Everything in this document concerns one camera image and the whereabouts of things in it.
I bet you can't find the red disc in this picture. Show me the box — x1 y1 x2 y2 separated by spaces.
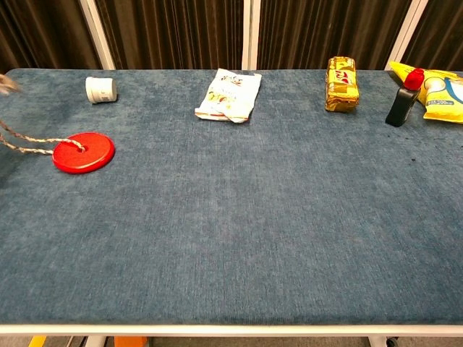
51 132 116 175

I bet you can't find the beige braided rope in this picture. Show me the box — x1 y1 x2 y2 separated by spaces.
0 73 87 156

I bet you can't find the blue table cloth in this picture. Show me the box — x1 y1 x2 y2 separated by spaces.
0 68 463 326

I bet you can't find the white snack packet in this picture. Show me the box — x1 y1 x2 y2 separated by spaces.
194 67 263 124

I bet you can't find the gold snack bar pack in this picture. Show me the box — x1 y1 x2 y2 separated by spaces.
324 56 361 113

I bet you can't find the dark brown curtain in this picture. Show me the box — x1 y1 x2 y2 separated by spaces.
400 0 463 72
257 0 414 71
94 0 247 71
0 0 101 74

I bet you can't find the black bottle red cap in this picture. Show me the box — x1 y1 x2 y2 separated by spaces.
384 67 425 128

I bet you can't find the yellow snack bag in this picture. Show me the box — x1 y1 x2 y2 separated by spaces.
388 61 463 125

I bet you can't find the white frame post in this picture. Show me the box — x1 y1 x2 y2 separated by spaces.
393 0 430 72
79 0 116 71
241 0 262 71

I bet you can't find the white table frame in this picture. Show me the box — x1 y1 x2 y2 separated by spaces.
0 322 463 347

